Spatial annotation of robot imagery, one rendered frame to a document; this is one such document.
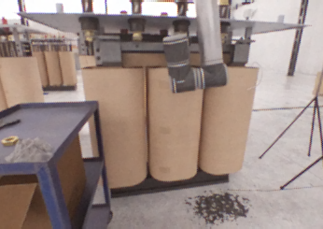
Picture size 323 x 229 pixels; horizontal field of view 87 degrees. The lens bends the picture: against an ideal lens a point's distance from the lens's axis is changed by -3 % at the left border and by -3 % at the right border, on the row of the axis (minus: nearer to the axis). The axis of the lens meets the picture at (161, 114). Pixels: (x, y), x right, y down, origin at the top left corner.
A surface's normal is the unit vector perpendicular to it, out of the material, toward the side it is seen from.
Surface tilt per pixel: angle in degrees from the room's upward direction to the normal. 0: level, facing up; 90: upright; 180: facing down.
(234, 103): 90
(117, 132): 90
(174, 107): 90
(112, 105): 90
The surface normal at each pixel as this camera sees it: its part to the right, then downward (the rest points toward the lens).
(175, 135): 0.22, 0.31
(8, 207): 0.07, -0.72
